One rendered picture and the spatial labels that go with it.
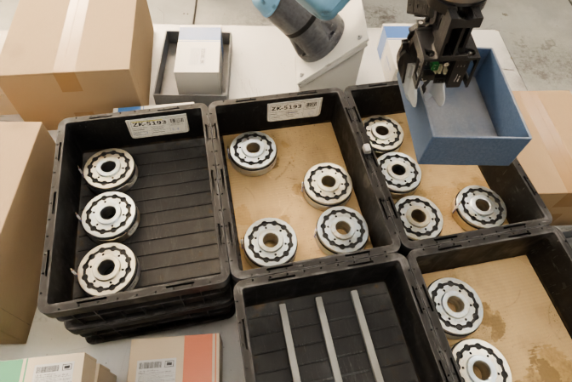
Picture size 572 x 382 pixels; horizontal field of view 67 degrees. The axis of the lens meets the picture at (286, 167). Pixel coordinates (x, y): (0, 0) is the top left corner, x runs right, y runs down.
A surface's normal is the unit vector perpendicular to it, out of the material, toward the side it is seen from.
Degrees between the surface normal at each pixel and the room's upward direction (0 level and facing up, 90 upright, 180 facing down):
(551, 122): 0
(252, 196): 0
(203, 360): 0
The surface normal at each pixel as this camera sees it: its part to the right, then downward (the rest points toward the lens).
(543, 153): 0.05, -0.56
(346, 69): 0.01, 0.83
